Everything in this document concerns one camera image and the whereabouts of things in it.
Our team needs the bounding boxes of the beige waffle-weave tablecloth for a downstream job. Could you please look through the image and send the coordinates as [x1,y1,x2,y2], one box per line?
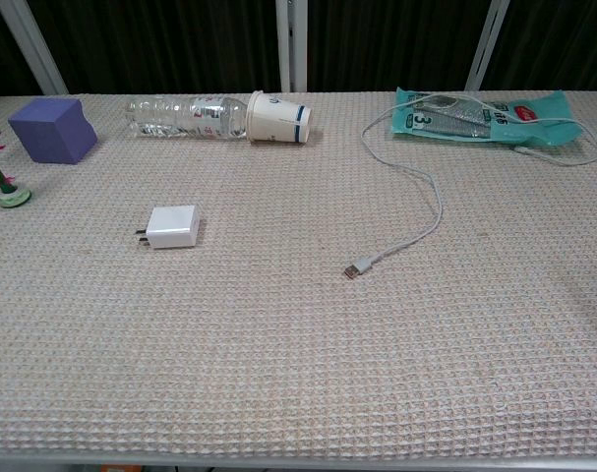
[0,89,597,464]

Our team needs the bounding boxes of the upright white frame post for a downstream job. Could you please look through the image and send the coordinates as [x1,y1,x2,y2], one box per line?
[274,0,310,93]

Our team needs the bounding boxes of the purple foam cube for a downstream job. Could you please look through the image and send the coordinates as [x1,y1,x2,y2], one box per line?
[7,96,99,165]

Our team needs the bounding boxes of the clear plastic water bottle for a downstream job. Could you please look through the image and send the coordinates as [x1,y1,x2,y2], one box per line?
[125,95,251,141]

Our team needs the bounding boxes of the teal snack bag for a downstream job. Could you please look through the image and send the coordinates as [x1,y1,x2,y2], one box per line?
[389,87,573,148]

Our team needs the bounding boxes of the white USB cable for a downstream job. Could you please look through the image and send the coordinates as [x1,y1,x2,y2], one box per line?
[344,92,597,283]

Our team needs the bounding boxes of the black pleated curtain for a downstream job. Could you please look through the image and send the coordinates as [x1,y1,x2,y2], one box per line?
[0,0,597,98]

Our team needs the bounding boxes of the white paper cup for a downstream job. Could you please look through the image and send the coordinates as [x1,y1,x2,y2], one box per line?
[245,89,313,146]

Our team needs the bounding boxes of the pink and green flower toy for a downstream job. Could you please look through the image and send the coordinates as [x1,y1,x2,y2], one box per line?
[0,113,32,209]

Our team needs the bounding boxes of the white USB wall charger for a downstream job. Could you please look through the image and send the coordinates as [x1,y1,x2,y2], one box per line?
[133,204,203,251]

